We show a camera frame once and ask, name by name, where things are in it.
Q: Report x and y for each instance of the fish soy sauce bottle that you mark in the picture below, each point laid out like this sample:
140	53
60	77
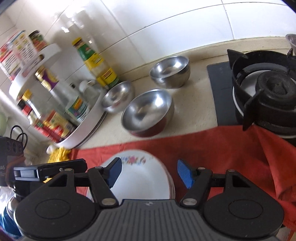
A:
72	102

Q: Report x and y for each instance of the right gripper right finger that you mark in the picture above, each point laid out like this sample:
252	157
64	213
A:
197	181

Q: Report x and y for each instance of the yellow chenille duster mitt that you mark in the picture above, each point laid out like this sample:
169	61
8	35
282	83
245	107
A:
59	155

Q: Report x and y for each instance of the small steel bowl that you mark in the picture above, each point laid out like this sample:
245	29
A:
118	98

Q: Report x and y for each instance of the red label sauce bottle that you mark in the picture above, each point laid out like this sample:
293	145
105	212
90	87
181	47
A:
11	62

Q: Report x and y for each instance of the red cloth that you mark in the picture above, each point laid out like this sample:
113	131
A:
259	155

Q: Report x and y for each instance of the white floral plate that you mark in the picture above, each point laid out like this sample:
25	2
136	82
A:
143	176

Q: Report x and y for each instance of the black gas stove burner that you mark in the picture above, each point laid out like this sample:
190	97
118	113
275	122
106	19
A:
256	88

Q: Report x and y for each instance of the green plastic cup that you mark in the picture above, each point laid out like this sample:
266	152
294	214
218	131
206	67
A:
3	123

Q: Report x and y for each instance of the white duck figurine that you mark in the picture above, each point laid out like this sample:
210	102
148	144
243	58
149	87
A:
51	149

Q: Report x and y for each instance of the large steel bowl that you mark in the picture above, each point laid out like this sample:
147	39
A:
148	114

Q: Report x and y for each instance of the white rotating spice rack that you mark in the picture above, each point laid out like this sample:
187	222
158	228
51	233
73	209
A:
90	115

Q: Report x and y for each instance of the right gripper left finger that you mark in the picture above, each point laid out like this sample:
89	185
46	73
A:
101	180

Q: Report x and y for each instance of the green yellow oil bottle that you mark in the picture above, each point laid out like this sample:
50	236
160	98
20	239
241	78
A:
96	64

